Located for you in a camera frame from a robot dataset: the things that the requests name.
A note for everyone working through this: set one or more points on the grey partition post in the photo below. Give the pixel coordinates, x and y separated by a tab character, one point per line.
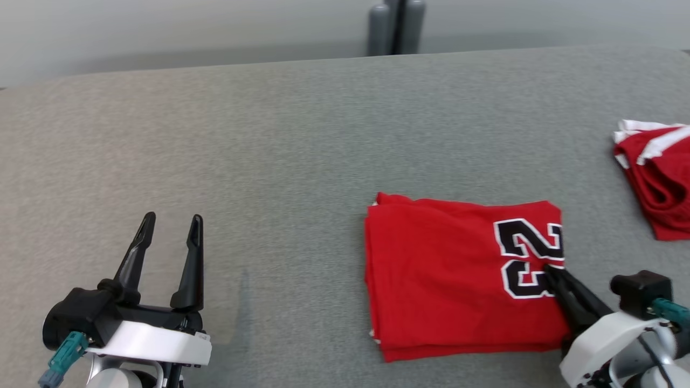
396	27

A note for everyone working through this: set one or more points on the red basketball jersey number 23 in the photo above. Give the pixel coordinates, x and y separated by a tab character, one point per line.
442	280

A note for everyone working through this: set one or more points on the red shorts with white trim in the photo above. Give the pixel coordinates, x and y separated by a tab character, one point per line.
657	183

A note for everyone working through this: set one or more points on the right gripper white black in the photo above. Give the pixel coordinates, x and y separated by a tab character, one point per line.
598	345

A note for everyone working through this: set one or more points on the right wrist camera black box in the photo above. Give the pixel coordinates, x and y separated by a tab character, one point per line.
639	293

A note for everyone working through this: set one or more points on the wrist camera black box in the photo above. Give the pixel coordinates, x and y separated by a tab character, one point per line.
75	318
639	293

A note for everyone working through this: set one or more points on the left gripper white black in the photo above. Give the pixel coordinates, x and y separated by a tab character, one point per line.
156	342

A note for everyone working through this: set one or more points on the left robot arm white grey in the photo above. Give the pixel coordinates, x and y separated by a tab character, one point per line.
124	377

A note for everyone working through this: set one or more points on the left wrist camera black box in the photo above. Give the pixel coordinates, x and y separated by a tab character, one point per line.
75	318

